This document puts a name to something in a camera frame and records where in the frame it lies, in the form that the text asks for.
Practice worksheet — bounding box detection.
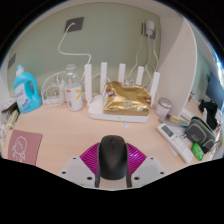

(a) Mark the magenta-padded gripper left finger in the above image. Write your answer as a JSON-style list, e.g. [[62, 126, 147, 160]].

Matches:
[[57, 141, 102, 189]]

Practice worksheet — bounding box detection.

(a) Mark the pink mouse pad cartoon print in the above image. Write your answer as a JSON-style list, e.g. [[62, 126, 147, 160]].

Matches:
[[7, 129, 44, 167]]

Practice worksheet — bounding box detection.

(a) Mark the blue detergent bottle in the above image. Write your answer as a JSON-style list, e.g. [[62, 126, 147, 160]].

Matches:
[[13, 63, 43, 114]]

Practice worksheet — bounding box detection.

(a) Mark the white remote control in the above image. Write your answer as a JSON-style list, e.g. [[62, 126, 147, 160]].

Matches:
[[156, 122, 194, 164]]

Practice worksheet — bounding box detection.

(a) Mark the small green packet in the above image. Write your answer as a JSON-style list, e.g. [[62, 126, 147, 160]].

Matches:
[[190, 142, 205, 162]]

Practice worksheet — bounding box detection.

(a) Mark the grey pouch green trim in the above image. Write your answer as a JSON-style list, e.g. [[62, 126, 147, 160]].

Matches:
[[184, 116, 217, 154]]

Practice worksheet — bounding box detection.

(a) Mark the small white jar pink lid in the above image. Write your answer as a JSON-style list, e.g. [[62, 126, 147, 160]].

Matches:
[[155, 96, 173, 118]]

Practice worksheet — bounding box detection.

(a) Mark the black bag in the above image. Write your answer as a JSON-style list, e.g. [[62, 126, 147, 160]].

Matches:
[[198, 99, 219, 129]]

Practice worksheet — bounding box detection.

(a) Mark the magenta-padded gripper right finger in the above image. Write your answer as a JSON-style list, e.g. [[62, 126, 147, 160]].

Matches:
[[124, 141, 168, 189]]

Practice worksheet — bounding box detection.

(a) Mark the white adapter cable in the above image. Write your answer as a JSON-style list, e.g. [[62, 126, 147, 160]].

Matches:
[[128, 33, 162, 84]]

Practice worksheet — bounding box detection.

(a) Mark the white router with antennas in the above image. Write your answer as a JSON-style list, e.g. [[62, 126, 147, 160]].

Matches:
[[83, 61, 162, 124]]

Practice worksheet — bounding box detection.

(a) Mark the clear plastic bottle white label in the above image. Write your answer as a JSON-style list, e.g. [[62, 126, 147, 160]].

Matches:
[[64, 63, 85, 112]]

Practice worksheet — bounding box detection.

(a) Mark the small yellow box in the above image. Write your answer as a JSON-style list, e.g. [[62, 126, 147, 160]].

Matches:
[[7, 109, 21, 131]]

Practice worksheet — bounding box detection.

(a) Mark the gold foil bag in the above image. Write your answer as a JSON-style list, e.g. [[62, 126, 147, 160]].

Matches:
[[102, 80, 153, 117]]

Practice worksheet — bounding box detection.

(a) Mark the white wall power adapter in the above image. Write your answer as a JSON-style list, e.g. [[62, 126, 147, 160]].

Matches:
[[141, 20, 158, 40]]

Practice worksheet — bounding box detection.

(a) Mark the black monitor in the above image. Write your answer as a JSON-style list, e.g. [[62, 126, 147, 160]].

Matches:
[[205, 71, 224, 111]]

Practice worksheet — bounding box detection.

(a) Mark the black computer mouse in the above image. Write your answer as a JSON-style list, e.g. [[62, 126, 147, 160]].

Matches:
[[97, 134, 129, 181]]

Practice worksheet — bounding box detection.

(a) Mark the white power strip with cables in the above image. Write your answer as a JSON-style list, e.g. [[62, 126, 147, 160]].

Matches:
[[40, 70, 68, 108]]

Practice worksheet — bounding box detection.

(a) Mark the dark grey wall socket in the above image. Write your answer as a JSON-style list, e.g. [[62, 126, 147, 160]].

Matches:
[[64, 16, 85, 33]]

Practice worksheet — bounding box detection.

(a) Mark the stack of magazines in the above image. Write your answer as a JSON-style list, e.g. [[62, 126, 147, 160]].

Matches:
[[1, 101, 19, 116]]

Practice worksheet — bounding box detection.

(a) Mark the white cable from wall socket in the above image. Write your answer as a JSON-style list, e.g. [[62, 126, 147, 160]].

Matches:
[[57, 22, 93, 66]]

